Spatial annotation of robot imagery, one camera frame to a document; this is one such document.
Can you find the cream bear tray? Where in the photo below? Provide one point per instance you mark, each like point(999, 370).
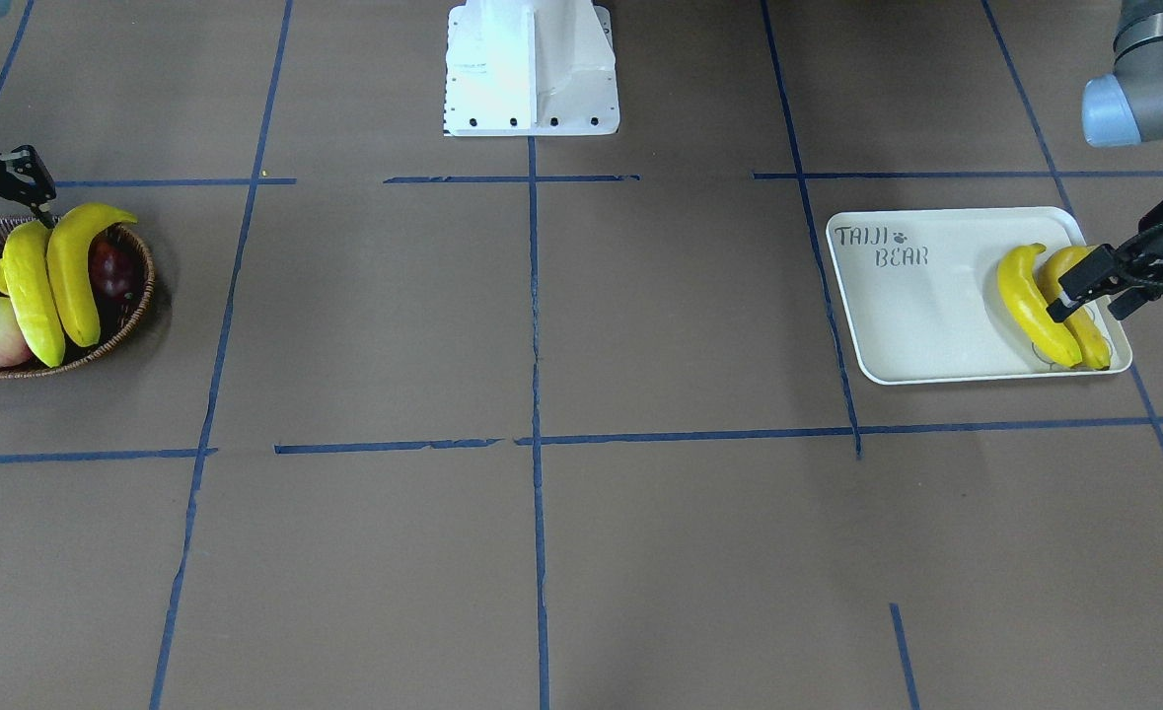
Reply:
point(920, 291)

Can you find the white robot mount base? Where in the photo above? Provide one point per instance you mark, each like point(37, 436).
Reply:
point(530, 68)

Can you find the dark red plum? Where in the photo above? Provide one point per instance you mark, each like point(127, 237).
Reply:
point(115, 275)

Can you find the brown wicker basket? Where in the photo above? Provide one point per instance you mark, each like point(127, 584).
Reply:
point(122, 316)

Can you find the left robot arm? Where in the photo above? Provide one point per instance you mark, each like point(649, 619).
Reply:
point(1122, 109)

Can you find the yellow banana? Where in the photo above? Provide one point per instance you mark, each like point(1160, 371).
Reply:
point(1095, 347)
point(1023, 300)
point(24, 266)
point(68, 255)

